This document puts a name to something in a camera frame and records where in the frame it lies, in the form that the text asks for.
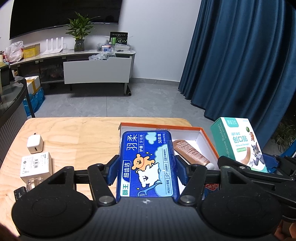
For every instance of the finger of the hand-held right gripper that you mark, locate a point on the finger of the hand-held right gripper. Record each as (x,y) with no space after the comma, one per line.
(240,167)
(272,162)

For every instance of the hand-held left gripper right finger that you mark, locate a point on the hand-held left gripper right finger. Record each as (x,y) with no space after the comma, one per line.
(181,171)

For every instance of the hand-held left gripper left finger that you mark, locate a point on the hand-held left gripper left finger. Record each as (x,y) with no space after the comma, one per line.
(113,171)

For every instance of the brown cosmetic tube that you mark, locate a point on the brown cosmetic tube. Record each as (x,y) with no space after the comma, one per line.
(189,151)

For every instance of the green bandage box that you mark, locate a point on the green bandage box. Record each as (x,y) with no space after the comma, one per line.
(240,141)

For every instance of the tiger playing card box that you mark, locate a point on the tiger playing card box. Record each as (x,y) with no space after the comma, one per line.
(211,187)

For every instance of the blue dental floss box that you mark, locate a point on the blue dental floss box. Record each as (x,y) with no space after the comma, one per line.
(148,162)

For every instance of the orange cardboard box lid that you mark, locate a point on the orange cardboard box lid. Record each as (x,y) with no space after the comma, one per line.
(185,134)

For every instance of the white adapter carton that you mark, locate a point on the white adapter carton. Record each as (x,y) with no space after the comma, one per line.
(34,166)

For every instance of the small clear plastic case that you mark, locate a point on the small clear plastic case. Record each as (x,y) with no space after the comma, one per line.
(33,184)

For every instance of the white cube charger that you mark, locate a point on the white cube charger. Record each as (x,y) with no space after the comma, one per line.
(34,143)

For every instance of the person's right hand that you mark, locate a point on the person's right hand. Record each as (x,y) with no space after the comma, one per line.
(288,231)

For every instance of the dark potted plant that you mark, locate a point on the dark potted plant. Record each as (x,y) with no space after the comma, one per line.
(285,134)

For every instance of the small black device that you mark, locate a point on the small black device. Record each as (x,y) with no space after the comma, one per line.
(19,193)

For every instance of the white television cabinet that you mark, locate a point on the white television cabinet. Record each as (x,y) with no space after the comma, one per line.
(97,69)

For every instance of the blue plastic bag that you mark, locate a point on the blue plastic bag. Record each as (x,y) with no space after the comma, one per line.
(34,102)

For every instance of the blue curtain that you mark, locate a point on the blue curtain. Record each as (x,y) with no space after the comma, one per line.
(231,58)

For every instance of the clear plastic bag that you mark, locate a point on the clear plastic bag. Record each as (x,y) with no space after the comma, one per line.
(101,56)

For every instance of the yellow and white cardboard box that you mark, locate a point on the yellow and white cardboard box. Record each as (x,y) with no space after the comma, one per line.
(33,84)

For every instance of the black glass table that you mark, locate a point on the black glass table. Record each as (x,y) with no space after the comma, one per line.
(9,111)

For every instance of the pile of small packages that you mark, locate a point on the pile of small packages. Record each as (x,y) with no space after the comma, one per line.
(113,47)

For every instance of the bamboo plant in glass vase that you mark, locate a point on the bamboo plant in glass vase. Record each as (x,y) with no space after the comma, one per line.
(79,45)

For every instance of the black and green box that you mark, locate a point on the black and green box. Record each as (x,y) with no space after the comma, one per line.
(118,38)

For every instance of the white router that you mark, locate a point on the white router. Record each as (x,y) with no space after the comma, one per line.
(54,47)

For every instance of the black framed display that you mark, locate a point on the black framed display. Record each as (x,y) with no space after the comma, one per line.
(5,75)

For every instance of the white plastic bag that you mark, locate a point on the white plastic bag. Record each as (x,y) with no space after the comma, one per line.
(13,52)

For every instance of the black television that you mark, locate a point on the black television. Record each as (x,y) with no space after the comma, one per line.
(57,14)

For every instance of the blue metal frame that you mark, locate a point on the blue metal frame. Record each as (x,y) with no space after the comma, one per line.
(290,149)

